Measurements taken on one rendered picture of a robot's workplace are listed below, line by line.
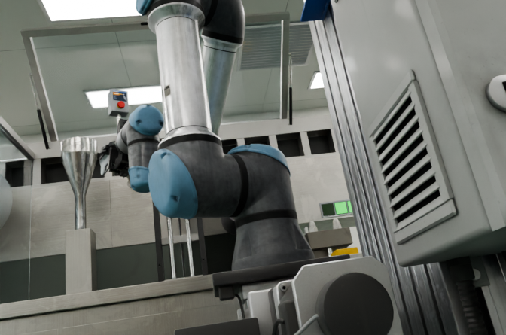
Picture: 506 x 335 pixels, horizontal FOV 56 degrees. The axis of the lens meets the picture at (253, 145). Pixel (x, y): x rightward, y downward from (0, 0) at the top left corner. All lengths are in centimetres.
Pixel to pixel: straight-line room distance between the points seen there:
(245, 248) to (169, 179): 18
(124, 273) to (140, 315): 64
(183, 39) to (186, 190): 31
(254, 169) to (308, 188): 135
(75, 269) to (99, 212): 38
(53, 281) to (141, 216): 43
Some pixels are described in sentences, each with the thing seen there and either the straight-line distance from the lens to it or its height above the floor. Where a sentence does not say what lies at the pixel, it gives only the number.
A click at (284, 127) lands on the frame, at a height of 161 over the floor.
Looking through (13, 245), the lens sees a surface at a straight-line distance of 204.
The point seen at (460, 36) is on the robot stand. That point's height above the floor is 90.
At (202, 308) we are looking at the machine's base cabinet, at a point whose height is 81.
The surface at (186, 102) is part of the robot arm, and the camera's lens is 87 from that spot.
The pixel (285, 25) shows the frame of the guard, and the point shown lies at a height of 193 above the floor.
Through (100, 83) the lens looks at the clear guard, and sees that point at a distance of 220.
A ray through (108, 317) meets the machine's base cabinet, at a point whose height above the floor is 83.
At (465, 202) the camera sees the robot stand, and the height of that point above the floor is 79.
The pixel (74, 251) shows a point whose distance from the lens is 187.
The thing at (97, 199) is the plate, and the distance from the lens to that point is 218.
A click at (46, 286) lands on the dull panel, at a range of 216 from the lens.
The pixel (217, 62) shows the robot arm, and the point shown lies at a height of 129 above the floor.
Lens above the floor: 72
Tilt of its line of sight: 21 degrees up
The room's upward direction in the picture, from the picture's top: 9 degrees counter-clockwise
